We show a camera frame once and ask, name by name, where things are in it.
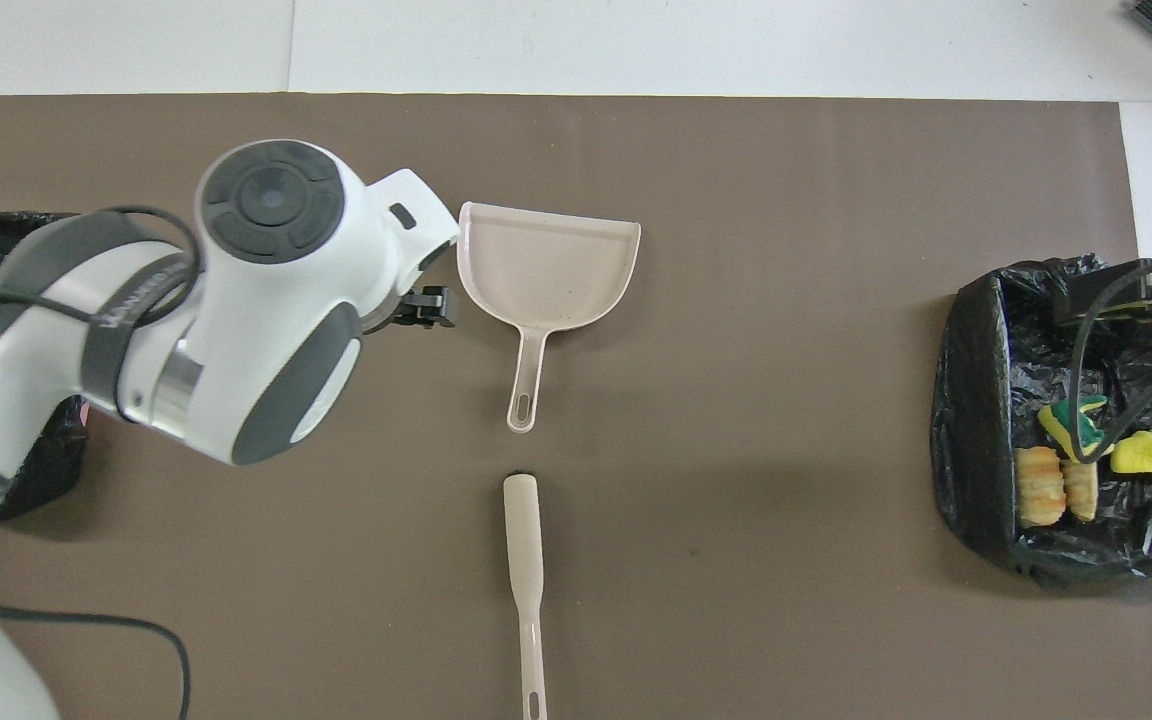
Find pale striped bread piece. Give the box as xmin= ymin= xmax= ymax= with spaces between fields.
xmin=1016 ymin=447 xmax=1067 ymax=528
xmin=1061 ymin=458 xmax=1099 ymax=522

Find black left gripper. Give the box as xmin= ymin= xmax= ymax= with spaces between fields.
xmin=376 ymin=285 xmax=459 ymax=331

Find beige plastic dustpan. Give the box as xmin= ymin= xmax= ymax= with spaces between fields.
xmin=457 ymin=201 xmax=642 ymax=434

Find pink bin with black bag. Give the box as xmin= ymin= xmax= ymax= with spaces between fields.
xmin=0 ymin=208 xmax=89 ymax=523

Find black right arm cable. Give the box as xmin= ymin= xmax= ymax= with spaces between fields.
xmin=1069 ymin=255 xmax=1152 ymax=463

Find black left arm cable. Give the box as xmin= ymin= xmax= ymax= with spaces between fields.
xmin=0 ymin=205 xmax=202 ymax=720

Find brown table mat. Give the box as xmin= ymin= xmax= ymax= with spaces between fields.
xmin=0 ymin=94 xmax=1152 ymax=720

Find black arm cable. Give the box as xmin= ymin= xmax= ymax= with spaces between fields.
xmin=0 ymin=205 xmax=202 ymax=720
xmin=1069 ymin=255 xmax=1152 ymax=463

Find black bag lined bin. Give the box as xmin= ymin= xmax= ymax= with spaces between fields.
xmin=929 ymin=253 xmax=1152 ymax=597

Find beige hand brush black bristles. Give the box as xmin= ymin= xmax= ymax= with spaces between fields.
xmin=502 ymin=470 xmax=549 ymax=720

